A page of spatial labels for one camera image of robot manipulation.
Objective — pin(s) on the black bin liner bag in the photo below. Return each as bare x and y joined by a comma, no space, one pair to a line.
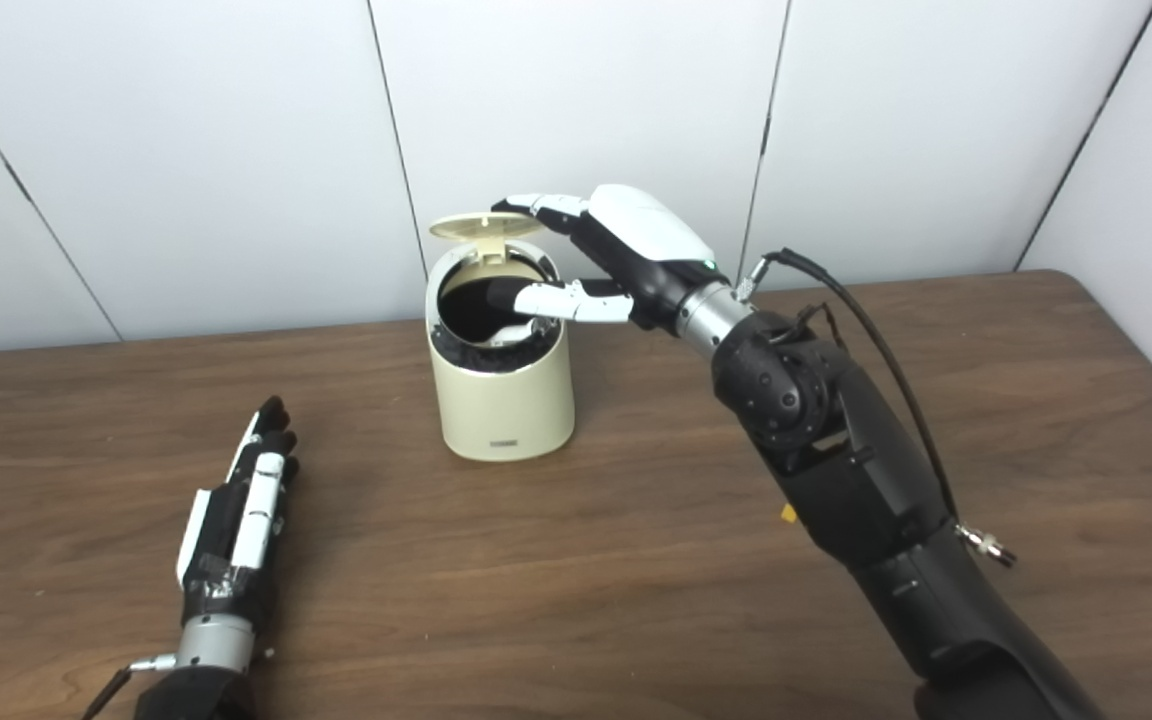
471,310

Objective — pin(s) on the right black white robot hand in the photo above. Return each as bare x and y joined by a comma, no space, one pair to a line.
646,250

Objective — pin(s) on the cream-colored lidded bin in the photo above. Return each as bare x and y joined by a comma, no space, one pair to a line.
506,410

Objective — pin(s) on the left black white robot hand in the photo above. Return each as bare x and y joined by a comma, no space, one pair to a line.
226,550

